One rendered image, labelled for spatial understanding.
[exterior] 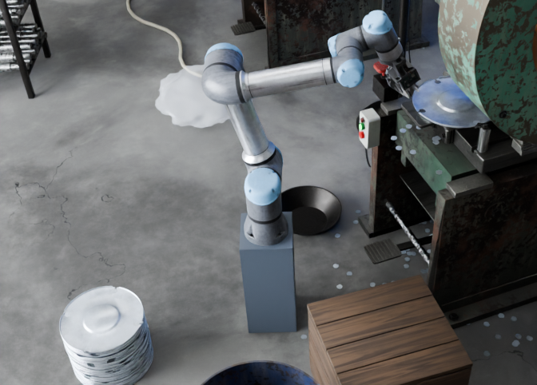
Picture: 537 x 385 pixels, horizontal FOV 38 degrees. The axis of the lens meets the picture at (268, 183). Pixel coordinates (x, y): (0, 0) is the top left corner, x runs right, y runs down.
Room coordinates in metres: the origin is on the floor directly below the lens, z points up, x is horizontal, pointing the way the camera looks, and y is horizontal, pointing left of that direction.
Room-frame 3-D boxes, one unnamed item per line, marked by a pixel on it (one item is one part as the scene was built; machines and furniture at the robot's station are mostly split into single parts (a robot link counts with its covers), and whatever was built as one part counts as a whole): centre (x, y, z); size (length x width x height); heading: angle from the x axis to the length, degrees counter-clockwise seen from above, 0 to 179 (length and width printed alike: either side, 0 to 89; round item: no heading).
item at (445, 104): (2.10, -0.65, 0.78); 0.29 x 0.29 x 0.01
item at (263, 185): (1.90, 0.02, 0.62); 0.13 x 0.12 x 0.14; 175
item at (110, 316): (1.74, 0.61, 0.23); 0.29 x 0.29 x 0.01
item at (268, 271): (1.89, 0.02, 0.23); 0.18 x 0.18 x 0.45; 87
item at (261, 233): (1.89, 0.02, 0.50); 0.15 x 0.15 x 0.10
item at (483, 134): (1.93, -0.70, 0.75); 0.03 x 0.03 x 0.10; 17
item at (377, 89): (2.37, -0.46, 0.62); 0.10 x 0.06 x 0.20; 17
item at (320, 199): (2.38, -0.15, 0.04); 0.30 x 0.30 x 0.07
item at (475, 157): (2.14, -0.77, 0.68); 0.45 x 0.30 x 0.06; 17
